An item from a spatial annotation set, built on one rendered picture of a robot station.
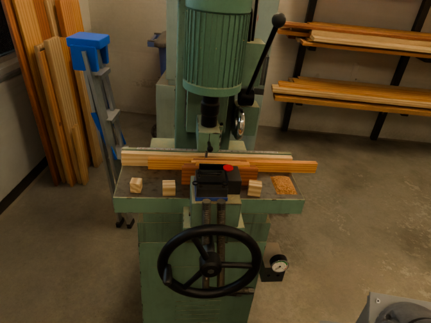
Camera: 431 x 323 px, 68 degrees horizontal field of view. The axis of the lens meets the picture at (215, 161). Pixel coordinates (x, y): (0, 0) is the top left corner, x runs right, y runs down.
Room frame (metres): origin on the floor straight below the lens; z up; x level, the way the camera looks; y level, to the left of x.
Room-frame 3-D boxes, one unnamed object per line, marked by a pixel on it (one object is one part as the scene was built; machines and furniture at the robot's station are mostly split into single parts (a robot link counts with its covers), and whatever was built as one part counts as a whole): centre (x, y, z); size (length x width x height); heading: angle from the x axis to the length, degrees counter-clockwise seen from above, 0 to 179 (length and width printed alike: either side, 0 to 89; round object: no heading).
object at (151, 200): (0.83, 0.01, 0.87); 0.61 x 0.30 x 0.06; 98
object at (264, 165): (0.95, -0.07, 0.92); 0.60 x 0.02 x 0.04; 98
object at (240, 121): (1.08, -0.07, 1.02); 0.12 x 0.03 x 0.12; 8
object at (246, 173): (0.85, -0.02, 0.93); 0.25 x 0.01 x 0.07; 98
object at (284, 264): (0.76, -0.25, 0.65); 0.06 x 0.04 x 0.08; 98
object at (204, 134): (0.95, 0.03, 1.03); 0.14 x 0.07 x 0.09; 8
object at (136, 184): (0.78, 0.24, 0.92); 0.03 x 0.03 x 0.04; 3
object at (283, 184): (0.88, -0.24, 0.91); 0.10 x 0.07 x 0.02; 8
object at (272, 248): (0.83, -0.25, 0.58); 0.12 x 0.08 x 0.08; 8
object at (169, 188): (0.78, 0.13, 0.92); 0.04 x 0.04 x 0.03; 12
